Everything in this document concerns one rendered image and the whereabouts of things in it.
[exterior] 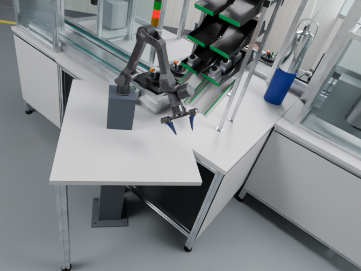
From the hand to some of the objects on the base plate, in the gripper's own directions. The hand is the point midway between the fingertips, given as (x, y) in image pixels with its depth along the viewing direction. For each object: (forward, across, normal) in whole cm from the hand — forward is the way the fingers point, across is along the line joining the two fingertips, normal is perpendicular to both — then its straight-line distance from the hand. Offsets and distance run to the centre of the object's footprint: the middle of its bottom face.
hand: (182, 126), depth 137 cm
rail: (-42, -50, +50) cm, 83 cm away
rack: (-3, +7, +56) cm, 57 cm away
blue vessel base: (+1, +58, +106) cm, 121 cm away
